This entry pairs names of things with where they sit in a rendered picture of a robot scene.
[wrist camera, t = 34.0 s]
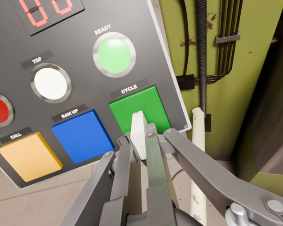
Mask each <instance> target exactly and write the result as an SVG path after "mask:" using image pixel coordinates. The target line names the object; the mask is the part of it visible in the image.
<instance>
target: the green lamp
mask: <svg viewBox="0 0 283 226"><path fill-rule="evenodd" d="M98 59H99V62H100V64H101V66H102V67H103V68H104V69H105V70H107V71H109V72H112V73H119V72H122V71H123V70H125V69H126V68H127V67H128V65H129V63H130V60H131V53H130V50H129V48H128V46H127V44H126V43H125V42H124V41H122V40H120V39H118V38H109V39H106V40H105V41H103V42H102V43H101V45H100V47H99V49H98Z"/></svg>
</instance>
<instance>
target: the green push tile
mask: <svg viewBox="0 0 283 226"><path fill-rule="evenodd" d="M109 107H110V109H111V111H112V113H113V115H114V117H115V118H116V120H117V122H118V125H119V126H120V128H121V130H122V132H123V134H124V135H125V134H126V133H127V132H129V131H131V128H132V117H133V113H136V112H138V111H143V113H144V115H145V118H146V120H147V122H148V124H150V123H152V122H153V123H154V124H155V125H156V128H157V130H158V133H161V132H164V131H166V130H167V129H170V128H171V126H170V123H169V120H168V117H167V115H166V112H165V110H164V107H163V104H162V102H161V99H160V96H159V94H158V91H157V88H156V86H155V85H152V86H149V87H146V88H144V89H141V90H139V91H137V92H134V93H132V94H130V95H127V96H124V97H122V98H120V99H117V100H114V101H112V102H110V103H109Z"/></svg>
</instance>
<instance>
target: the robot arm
mask: <svg viewBox="0 0 283 226"><path fill-rule="evenodd" d="M117 142H118V144H119V146H120V149H119V151H117V152H116V153H114V151H108V152H106V153H105V154H104V155H103V157H102V158H101V160H100V161H99V163H98V165H97V166H96V168H95V169H94V171H93V172H92V174H91V176H90V177H89V179H88V180H87V182H86V184H85V185H84V187H83V188H82V190H81V192H80V193H79V195H78V196H77V198H76V200H75V201H74V203H73V204H72V206H71V207H70V209H69V211H68V212H67V214H66V215H65V217H64V219H63V220H62V222H61V223H60V225H59V226H204V225H203V224H201V223H200V222H199V221H197V220H196V219H194V218H193V217H192V216H190V215H189V214H188V213H186V212H185V211H183V210H181V209H180V208H179V204H178V201H177V196H176V193H175V189H174V186H173V182H172V178H171V174H170V171H169V167H168V163H167V160H166V159H167V157H166V155H165V154H168V153H171V155H172V156H173V157H174V159H175V160H176V161H177V162H178V164H179V165H180V166H181V167H182V168H183V169H184V170H185V172H186V173H187V174H188V175H189V177H190V178H191V179H192V180H193V181H194V183H195V184H196V185H197V186H198V188H199V189H200V190H201V191H202V192H203V194H204V195H205V196H206V197H207V198H208V199H209V201H210V202H211V203H212V204H213V206H214V207H215V208H216V209H217V210H218V212H219V213H220V214H221V215H222V216H223V217H224V218H225V220H226V223H227V226H283V197H282V196H279V195H277V194H275V193H272V192H270V191H268V190H265V189H263V188H261V187H258V186H256V185H253V184H251V183H248V182H246V181H244V180H241V179H239V178H237V177H236V176H234V175H233V174H232V173H231V172H230V171H228V170H227V169H226V168H224V167H223V166H222V165H220V164H219V163H218V162H217V161H215V160H214V159H213V158H211V157H210V156H209V155H208V154H206V153H205V152H204V151H203V150H201V149H200V148H199V147H197V146H196V145H195V144H194V143H192V142H191V141H190V140H188V139H187V138H186V137H185V136H184V135H182V134H181V133H180V132H178V131H177V130H176V129H174V128H170V129H167V130H166V131H165V132H164V133H163V135H159V133H158V130H157V128H156V125H155V124H154V123H153V122H152V123H150V124H148V122H147V120H146V118H145V115H144V113H143V111H138V112H136V113H133V117H132V128H131V131H129V132H127V133H126V134H125V135H123V136H121V137H119V138H118V139H117ZM139 157H140V159H141V160H144V159H146V162H147V175H148V187H149V188H147V189H146V204H147V211H145V212H144V213H142V182H141V161H140V159H139ZM109 170H110V172H111V174H109Z"/></svg>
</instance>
